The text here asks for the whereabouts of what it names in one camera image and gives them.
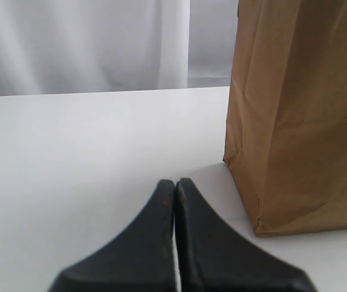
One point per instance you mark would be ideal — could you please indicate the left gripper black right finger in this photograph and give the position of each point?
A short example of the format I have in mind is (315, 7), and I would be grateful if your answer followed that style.
(212, 256)

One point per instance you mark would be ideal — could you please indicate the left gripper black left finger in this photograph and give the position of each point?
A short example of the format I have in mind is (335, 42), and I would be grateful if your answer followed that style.
(140, 258)

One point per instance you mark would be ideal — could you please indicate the brown paper bag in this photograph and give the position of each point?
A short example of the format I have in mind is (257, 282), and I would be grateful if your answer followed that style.
(286, 127)

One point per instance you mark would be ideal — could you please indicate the white backdrop curtain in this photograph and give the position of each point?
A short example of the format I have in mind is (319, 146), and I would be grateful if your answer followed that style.
(52, 47)

